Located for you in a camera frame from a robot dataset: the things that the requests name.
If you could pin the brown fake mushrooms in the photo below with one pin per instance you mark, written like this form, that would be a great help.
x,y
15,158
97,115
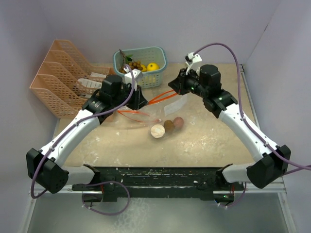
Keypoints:
x,y
128,60

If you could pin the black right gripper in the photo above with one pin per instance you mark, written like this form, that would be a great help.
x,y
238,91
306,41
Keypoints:
x,y
178,84

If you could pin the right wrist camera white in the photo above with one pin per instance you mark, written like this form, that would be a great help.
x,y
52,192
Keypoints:
x,y
193,62

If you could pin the clear zip bag red seal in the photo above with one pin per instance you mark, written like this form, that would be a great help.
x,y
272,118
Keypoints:
x,y
139,116

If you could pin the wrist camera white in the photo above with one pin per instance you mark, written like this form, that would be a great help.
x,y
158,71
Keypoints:
x,y
135,74
193,62

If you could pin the light blue plastic basket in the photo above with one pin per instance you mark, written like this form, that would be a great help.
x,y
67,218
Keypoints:
x,y
153,58

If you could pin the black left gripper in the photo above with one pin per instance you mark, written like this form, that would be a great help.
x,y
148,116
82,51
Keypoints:
x,y
138,100

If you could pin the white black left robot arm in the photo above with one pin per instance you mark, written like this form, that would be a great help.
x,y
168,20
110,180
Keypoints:
x,y
46,166

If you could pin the orange mesh file organizer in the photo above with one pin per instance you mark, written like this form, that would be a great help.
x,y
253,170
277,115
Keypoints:
x,y
56,82

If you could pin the pale fake onion half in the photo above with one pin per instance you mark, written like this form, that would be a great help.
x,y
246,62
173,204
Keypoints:
x,y
157,131

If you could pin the brown fake potato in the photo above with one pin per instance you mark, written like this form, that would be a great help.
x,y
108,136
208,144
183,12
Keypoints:
x,y
178,122

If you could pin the yellow fake bell pepper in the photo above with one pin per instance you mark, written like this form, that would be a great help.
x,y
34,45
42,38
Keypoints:
x,y
143,68

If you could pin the tan fake potato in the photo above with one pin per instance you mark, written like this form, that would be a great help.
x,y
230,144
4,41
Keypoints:
x,y
169,126

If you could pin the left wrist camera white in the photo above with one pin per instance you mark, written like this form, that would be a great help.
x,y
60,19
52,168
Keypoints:
x,y
135,74

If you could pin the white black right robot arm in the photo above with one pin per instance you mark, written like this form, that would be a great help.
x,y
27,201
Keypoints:
x,y
268,156

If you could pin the yellow fake lemon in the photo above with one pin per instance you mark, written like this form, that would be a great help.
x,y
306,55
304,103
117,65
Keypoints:
x,y
152,67

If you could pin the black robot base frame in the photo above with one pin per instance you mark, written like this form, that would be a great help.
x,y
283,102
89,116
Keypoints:
x,y
204,183

